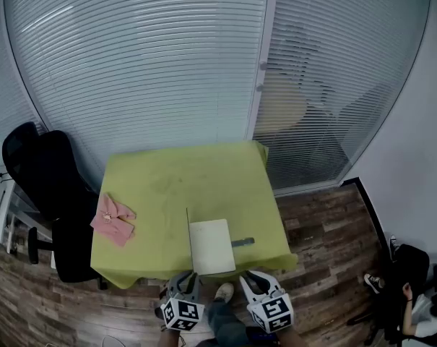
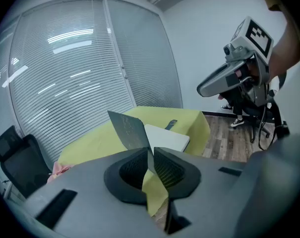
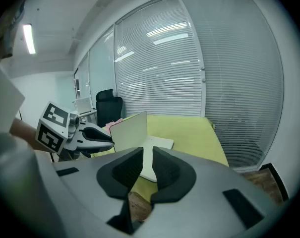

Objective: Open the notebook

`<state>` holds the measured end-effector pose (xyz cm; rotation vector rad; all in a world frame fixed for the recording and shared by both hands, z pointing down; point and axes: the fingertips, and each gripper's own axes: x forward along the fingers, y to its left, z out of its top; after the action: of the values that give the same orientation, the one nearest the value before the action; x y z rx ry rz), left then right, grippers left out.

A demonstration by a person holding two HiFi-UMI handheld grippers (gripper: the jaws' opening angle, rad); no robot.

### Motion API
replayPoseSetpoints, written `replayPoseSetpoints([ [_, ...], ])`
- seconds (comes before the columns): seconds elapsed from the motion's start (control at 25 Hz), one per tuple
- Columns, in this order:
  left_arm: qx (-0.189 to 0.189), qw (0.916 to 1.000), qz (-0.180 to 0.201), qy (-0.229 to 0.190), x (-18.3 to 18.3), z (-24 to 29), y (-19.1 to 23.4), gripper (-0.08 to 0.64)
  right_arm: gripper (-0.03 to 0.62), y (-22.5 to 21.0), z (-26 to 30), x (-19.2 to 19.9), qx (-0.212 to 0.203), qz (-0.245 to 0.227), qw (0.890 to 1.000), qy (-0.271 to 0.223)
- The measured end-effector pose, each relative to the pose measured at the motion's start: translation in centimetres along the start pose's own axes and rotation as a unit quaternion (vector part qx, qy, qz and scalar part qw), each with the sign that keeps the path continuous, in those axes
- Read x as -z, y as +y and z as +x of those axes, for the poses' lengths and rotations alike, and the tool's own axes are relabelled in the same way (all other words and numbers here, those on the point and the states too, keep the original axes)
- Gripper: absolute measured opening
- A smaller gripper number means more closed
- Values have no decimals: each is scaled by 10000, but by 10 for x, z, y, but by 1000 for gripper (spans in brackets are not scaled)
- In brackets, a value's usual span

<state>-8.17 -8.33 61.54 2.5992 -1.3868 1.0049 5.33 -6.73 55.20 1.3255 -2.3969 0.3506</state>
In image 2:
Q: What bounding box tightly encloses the green tablecloth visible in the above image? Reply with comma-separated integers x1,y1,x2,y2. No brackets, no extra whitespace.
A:
58,106,211,218

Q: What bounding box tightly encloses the person's right forearm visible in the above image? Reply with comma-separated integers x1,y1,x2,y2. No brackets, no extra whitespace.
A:
267,22,300,78

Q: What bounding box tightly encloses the dark strap-closure notebook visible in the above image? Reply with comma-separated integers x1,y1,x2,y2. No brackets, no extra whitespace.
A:
107,110,191,176

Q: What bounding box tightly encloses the person's right hand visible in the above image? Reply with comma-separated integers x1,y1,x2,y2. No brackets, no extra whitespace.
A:
235,58,260,83

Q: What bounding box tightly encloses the folded pink cloth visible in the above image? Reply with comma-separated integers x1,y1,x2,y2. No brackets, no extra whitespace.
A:
47,161,75,184

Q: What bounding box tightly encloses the empty black office chair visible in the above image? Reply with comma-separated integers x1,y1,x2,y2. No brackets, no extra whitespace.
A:
0,125,54,199

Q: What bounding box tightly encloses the wide white window blind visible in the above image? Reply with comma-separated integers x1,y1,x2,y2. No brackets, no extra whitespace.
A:
9,0,136,163

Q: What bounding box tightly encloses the narrow white window blind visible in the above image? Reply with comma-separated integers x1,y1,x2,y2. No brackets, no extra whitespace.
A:
0,16,19,136

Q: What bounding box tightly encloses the glass door with blinds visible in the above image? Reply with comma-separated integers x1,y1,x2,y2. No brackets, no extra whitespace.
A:
106,0,184,109

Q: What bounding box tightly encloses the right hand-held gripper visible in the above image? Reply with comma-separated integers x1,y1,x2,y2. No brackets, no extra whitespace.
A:
196,15,274,107

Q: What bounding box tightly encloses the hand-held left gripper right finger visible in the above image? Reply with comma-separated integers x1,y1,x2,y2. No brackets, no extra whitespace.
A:
154,147,247,238

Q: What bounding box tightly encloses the occupied black office chair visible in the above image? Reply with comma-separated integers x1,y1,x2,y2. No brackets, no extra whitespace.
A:
239,70,291,151

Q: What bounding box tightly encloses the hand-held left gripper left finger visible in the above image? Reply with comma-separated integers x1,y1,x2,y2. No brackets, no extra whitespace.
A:
25,147,165,238

